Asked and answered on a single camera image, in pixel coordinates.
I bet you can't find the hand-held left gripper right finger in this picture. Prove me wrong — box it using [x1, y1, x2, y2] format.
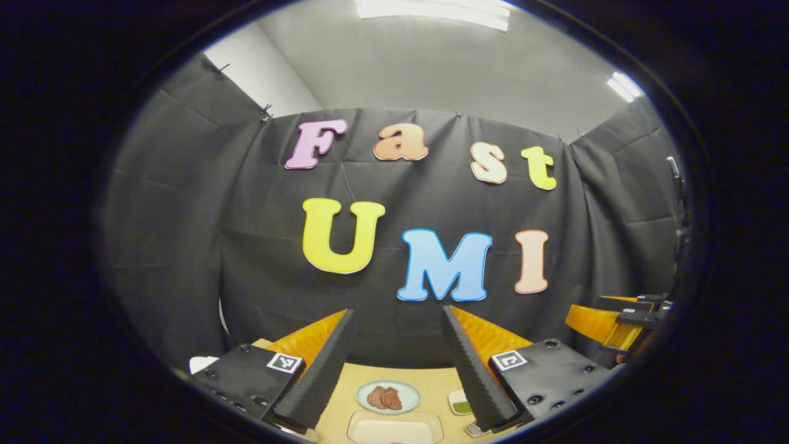
[441, 305, 614, 432]

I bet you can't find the long ceiling light panel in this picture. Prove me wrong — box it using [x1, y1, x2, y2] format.
[354, 0, 511, 31]

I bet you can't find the black backdrop cloth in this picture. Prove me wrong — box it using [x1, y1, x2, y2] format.
[102, 54, 688, 371]

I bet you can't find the small ceiling light panel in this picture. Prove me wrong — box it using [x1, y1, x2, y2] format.
[606, 71, 645, 102]

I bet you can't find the light blue plate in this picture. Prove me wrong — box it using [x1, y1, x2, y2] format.
[356, 379, 422, 415]

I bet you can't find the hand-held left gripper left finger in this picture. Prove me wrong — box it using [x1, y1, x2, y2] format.
[188, 308, 356, 435]

